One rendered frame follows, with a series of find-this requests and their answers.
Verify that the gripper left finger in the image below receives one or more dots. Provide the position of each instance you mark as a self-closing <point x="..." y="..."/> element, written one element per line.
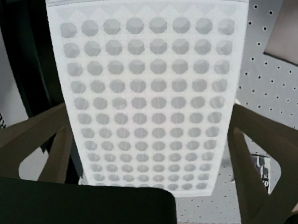
<point x="20" y="140"/>

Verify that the white multi-well plate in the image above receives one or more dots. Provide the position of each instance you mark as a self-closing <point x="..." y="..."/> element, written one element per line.
<point x="161" y="61"/>

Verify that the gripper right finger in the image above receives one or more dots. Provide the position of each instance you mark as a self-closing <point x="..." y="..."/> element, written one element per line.
<point x="281" y="143"/>

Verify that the grey perforated base plate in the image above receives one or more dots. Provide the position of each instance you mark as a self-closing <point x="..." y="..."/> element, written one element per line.
<point x="268" y="85"/>

